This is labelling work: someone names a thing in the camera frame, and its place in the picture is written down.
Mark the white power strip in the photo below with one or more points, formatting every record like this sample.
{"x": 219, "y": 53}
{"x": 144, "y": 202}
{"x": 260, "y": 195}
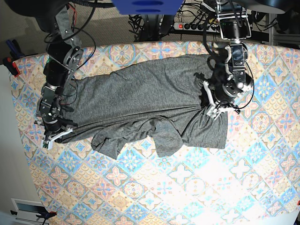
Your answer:
{"x": 211, "y": 27}

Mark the patterned tile tablecloth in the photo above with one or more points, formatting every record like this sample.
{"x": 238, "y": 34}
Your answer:
{"x": 257, "y": 175}

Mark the red black clamp left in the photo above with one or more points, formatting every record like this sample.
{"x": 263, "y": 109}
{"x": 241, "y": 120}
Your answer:
{"x": 11, "y": 66}

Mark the black clamp bottom left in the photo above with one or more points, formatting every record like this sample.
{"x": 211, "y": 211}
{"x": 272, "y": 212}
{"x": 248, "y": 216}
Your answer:
{"x": 44, "y": 215}

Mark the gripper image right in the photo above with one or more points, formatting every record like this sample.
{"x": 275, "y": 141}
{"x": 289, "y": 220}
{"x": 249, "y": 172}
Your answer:
{"x": 221, "y": 99}

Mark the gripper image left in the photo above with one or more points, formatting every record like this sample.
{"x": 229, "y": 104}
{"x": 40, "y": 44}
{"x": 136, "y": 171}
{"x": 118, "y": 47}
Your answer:
{"x": 54, "y": 131}

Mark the grey t-shirt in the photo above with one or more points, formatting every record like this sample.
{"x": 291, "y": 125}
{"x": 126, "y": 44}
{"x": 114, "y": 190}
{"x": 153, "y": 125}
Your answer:
{"x": 162, "y": 99}

